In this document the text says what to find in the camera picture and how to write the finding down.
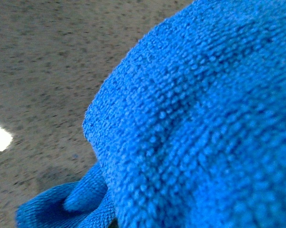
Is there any blue microfiber cloth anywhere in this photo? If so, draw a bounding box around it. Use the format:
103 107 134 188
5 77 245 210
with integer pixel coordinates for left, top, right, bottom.
16 0 286 228

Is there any white rack base plate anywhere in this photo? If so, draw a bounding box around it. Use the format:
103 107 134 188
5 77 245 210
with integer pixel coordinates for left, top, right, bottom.
0 127 13 152

